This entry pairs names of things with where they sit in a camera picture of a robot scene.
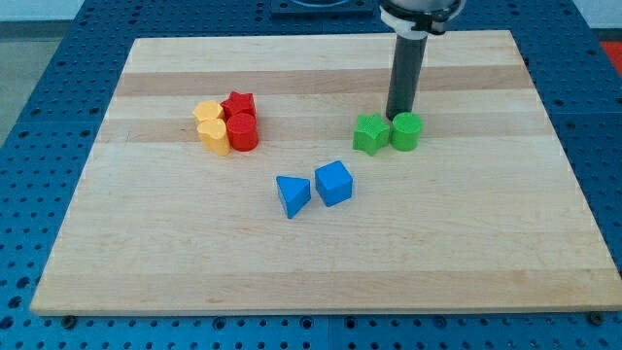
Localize blue triangle block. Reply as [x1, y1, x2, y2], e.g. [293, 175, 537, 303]
[276, 176, 311, 219]

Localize red star block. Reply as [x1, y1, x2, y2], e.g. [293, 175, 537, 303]
[221, 90, 257, 120]

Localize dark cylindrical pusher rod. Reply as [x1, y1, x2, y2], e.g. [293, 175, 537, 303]
[385, 34, 427, 121]

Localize green star block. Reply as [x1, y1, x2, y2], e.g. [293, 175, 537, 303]
[353, 114, 391, 157]

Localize robot wrist flange with clamp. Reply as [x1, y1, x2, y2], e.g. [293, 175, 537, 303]
[379, 0, 466, 39]

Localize blue cube block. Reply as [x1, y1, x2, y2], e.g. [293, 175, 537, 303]
[315, 160, 353, 207]

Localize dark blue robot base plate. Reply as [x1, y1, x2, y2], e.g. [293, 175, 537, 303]
[269, 0, 378, 18]

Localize yellow hexagon block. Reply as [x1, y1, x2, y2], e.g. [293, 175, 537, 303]
[192, 100, 225, 123]

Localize green circle block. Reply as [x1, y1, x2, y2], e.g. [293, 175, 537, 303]
[391, 112, 423, 152]

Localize wooden board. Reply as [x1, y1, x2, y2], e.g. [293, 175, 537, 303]
[30, 30, 621, 316]

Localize red circle block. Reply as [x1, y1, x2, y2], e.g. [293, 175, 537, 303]
[226, 113, 259, 152]

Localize yellow heart block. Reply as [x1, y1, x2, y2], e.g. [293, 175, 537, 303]
[196, 119, 231, 157]

